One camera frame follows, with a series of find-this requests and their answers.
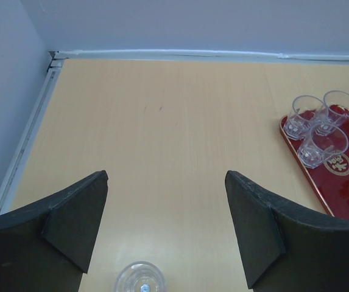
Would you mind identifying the red lacquer tray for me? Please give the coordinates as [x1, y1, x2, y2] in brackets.
[280, 116, 349, 220]

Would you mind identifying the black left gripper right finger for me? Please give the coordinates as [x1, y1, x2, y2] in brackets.
[225, 170, 349, 291]

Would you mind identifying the clear faceted glass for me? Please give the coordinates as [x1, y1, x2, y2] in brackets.
[283, 95, 328, 141]

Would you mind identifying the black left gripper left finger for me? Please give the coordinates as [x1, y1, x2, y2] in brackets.
[0, 170, 108, 291]

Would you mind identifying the aluminium table edge rail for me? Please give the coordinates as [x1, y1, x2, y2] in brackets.
[0, 49, 349, 215]

